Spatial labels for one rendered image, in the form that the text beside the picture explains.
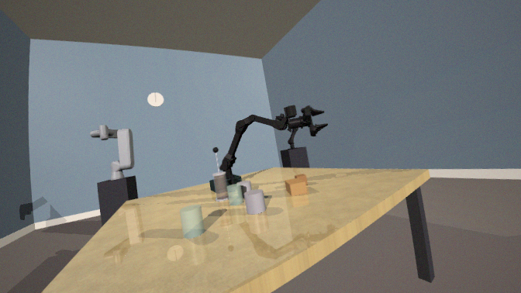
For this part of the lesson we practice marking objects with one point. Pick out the tan rectangular block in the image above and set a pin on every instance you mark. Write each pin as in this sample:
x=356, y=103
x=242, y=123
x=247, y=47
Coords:
x=295, y=186

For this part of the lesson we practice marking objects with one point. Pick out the small orange-brown cube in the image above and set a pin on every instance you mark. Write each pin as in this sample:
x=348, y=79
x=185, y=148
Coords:
x=302, y=177

